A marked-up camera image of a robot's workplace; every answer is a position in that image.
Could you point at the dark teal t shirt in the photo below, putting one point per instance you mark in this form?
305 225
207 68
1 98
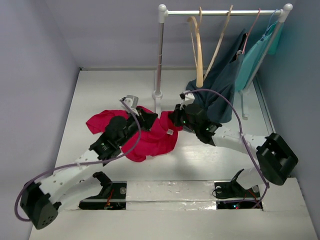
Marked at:
220 83

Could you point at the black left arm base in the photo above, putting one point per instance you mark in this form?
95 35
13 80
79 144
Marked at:
112 195

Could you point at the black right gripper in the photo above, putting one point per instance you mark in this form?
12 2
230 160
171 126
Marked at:
179 117

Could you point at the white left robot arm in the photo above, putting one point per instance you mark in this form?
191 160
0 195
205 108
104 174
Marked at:
42 200

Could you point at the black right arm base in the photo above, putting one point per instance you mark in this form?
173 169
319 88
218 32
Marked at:
242 191

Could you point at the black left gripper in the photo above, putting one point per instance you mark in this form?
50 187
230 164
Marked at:
147 119

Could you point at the pink hanger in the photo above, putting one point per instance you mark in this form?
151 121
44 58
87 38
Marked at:
250 31

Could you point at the beige wooden hanger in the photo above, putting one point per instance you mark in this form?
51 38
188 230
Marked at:
216 51
197 47

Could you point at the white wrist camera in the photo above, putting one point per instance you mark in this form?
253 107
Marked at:
130 101
187 98

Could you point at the red t shirt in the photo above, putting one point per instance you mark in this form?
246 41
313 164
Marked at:
160 140

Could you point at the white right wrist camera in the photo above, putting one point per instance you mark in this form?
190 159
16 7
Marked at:
187 98

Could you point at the white clothes rack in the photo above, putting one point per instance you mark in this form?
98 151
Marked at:
163 13

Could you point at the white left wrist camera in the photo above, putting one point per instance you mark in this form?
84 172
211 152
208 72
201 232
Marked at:
130 101

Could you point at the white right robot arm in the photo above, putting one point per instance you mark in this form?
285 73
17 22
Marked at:
273 159

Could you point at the turquoise t shirt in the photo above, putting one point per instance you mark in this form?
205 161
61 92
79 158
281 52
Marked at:
252 57

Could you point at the blue hanger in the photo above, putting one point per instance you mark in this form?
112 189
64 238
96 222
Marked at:
269 24

